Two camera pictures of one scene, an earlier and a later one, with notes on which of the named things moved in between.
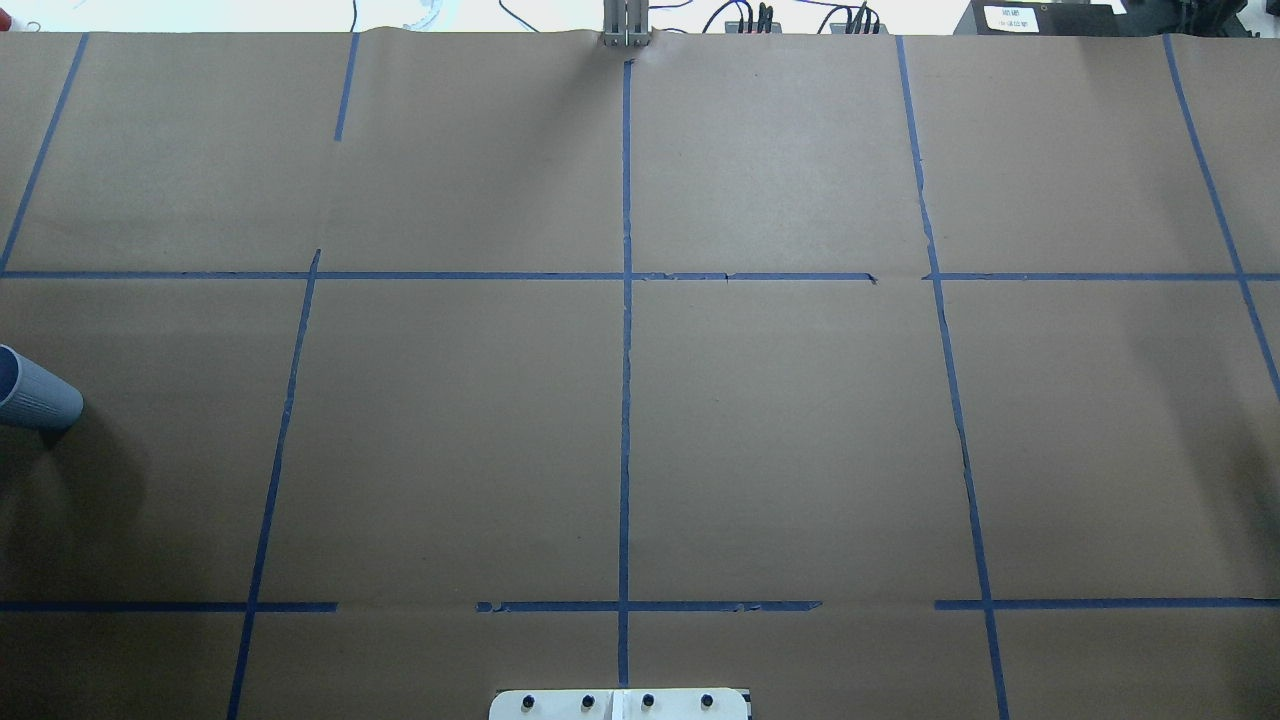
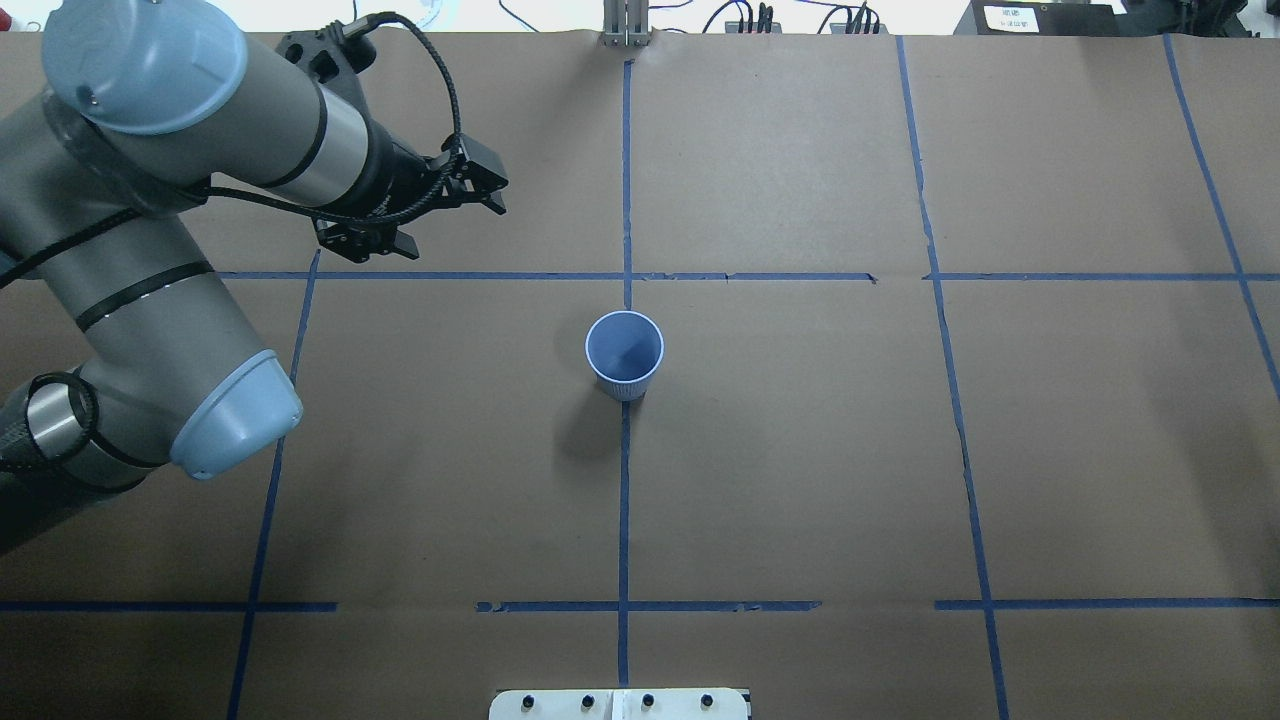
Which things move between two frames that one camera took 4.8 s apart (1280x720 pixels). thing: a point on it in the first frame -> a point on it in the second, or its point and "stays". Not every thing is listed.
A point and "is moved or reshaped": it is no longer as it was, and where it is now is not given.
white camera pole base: (612, 704) stays
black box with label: (1046, 18) stays
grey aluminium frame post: (626, 23) stays
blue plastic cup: (33, 394) is moved or reshaped
